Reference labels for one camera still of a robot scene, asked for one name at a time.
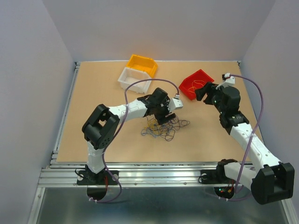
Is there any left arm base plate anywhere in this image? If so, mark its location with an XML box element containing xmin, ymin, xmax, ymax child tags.
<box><xmin>75</xmin><ymin>169</ymin><xmax>119</xmax><ymax>186</ymax></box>

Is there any thin wire bundle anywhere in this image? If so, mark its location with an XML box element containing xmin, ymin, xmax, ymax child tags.
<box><xmin>140</xmin><ymin>116</ymin><xmax>191</xmax><ymax>142</ymax></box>

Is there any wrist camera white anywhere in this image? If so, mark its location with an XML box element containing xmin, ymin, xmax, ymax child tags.
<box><xmin>168</xmin><ymin>98</ymin><xmax>183</xmax><ymax>112</ymax></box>
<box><xmin>216</xmin><ymin>73</ymin><xmax>235</xmax><ymax>90</ymax></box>

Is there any yellow thin wire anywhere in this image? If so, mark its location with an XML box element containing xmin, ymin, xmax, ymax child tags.
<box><xmin>188</xmin><ymin>80</ymin><xmax>205</xmax><ymax>94</ymax></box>

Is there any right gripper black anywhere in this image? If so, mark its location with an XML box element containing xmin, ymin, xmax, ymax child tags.
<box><xmin>193</xmin><ymin>81</ymin><xmax>227</xmax><ymax>114</ymax></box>

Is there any white plastic bin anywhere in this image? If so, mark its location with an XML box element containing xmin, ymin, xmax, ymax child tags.
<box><xmin>118</xmin><ymin>67</ymin><xmax>151</xmax><ymax>94</ymax></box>

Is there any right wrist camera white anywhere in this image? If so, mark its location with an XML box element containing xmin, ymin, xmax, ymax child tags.
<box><xmin>216</xmin><ymin>73</ymin><xmax>235</xmax><ymax>90</ymax></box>

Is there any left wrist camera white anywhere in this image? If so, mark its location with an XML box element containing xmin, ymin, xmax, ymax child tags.
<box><xmin>168</xmin><ymin>98</ymin><xmax>183</xmax><ymax>112</ymax></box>

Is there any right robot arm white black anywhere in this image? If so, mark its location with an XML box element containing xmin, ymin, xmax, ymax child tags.
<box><xmin>195</xmin><ymin>82</ymin><xmax>295</xmax><ymax>204</ymax></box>

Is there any red plastic bin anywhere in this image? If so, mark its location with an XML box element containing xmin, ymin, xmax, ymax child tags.
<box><xmin>179</xmin><ymin>69</ymin><xmax>214</xmax><ymax>100</ymax></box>

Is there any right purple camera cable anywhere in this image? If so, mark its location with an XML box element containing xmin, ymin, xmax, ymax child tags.
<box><xmin>219</xmin><ymin>74</ymin><xmax>266</xmax><ymax>202</ymax></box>

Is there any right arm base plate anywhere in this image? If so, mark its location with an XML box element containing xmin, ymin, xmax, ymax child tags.
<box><xmin>199</xmin><ymin>166</ymin><xmax>241</xmax><ymax>184</ymax></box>

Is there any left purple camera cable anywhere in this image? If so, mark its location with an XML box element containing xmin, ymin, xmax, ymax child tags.
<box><xmin>88</xmin><ymin>78</ymin><xmax>180</xmax><ymax>204</ymax></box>

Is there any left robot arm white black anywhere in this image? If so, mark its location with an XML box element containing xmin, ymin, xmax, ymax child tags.
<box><xmin>82</xmin><ymin>88</ymin><xmax>183</xmax><ymax>184</ymax></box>

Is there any yellow plastic bin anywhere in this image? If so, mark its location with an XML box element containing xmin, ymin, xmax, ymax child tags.
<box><xmin>126</xmin><ymin>54</ymin><xmax>158</xmax><ymax>78</ymax></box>

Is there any purple camera cable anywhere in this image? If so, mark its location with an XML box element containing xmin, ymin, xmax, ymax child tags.
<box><xmin>88</xmin><ymin>78</ymin><xmax>180</xmax><ymax>204</ymax></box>
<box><xmin>219</xmin><ymin>74</ymin><xmax>266</xmax><ymax>202</ymax></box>

